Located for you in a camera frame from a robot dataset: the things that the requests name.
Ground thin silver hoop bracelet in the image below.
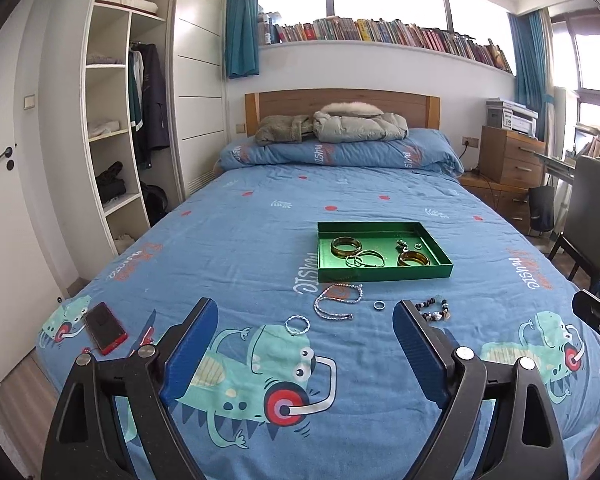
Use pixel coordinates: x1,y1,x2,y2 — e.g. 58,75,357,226
284,314,312,336

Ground dark beaded bracelet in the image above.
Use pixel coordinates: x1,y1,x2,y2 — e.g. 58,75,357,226
413,298,452,324

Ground silver chain necklace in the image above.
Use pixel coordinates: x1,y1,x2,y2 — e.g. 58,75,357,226
312,282,365,322

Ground silver charm pendant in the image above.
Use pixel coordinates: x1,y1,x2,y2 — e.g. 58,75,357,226
396,240,410,252

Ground silver bangle bracelet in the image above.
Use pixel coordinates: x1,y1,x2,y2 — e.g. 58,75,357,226
355,249,387,270

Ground green jewelry tray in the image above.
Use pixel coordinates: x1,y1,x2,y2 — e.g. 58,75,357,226
317,221,453,283

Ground red smartphone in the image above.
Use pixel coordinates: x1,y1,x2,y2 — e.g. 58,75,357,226
83,302,128,356

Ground grey chair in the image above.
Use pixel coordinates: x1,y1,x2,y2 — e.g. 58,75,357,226
547,156,600,292

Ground wooden bedside table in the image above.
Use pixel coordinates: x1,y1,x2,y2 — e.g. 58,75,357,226
458,172,531,234

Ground glass desk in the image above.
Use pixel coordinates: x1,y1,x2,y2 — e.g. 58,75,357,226
519,146,576,185

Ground blue cartoon bed cover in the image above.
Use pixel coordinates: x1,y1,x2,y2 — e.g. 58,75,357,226
38,165,600,479

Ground wooden drawer cabinet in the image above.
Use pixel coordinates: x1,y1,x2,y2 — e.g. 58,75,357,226
478,126,545,188

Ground black bag in wardrobe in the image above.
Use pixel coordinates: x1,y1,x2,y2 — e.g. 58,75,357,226
140,182,169,226

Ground amber bangle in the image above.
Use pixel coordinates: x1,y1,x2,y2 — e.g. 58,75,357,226
398,250,430,266

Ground black clothes on shelf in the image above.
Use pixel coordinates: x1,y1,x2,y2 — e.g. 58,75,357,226
96,162,126,205

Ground white printer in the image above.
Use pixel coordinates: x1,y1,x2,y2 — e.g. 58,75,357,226
486,99,539,138

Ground blue folded duvet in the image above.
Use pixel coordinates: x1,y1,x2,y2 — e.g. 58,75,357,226
218,128,464,178

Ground brown wide bangle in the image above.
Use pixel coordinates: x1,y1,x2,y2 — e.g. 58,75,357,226
330,236,362,259

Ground wooden headboard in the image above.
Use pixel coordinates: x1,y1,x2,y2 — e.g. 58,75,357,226
245,88,441,136

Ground hanging dark coat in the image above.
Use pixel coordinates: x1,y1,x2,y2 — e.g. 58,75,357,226
128,42,170,169

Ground white open shelf wardrobe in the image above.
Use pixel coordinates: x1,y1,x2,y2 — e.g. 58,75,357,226
83,0,181,255

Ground olive green jacket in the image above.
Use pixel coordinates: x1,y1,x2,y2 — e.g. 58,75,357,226
254,115,313,145

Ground right teal curtain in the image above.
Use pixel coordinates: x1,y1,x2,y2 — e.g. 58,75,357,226
508,8,555,143

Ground teal curtain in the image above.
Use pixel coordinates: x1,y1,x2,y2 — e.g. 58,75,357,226
224,0,260,79
508,8,555,143

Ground white sliding wardrobe door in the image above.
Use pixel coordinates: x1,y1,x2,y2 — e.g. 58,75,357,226
172,0,227,197

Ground grey puffer jacket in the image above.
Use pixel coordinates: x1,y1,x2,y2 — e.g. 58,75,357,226
313,102,408,144

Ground left teal curtain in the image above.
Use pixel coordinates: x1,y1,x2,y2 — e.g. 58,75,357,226
224,0,260,79

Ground row of books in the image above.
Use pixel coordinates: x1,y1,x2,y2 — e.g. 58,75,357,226
258,14,513,74

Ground wall power socket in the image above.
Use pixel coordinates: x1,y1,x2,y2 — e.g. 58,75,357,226
462,136,480,148

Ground black door handle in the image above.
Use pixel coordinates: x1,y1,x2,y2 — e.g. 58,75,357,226
0,146,15,171

